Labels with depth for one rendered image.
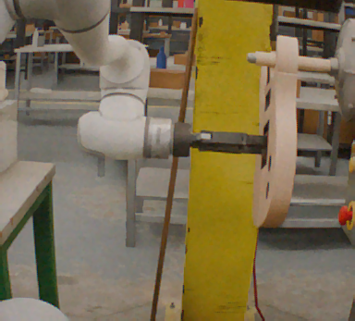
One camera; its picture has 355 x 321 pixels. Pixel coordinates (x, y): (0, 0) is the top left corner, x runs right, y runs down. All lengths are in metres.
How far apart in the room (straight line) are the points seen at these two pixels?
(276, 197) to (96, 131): 0.41
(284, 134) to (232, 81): 1.06
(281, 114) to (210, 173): 1.10
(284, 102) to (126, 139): 0.35
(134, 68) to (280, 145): 0.38
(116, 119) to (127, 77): 0.10
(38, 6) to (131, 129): 0.53
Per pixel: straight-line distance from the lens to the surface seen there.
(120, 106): 1.41
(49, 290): 1.79
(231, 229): 2.44
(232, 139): 1.36
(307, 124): 6.36
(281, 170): 1.26
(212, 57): 2.30
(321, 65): 1.44
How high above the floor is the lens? 1.35
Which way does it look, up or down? 12 degrees down
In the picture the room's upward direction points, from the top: 3 degrees clockwise
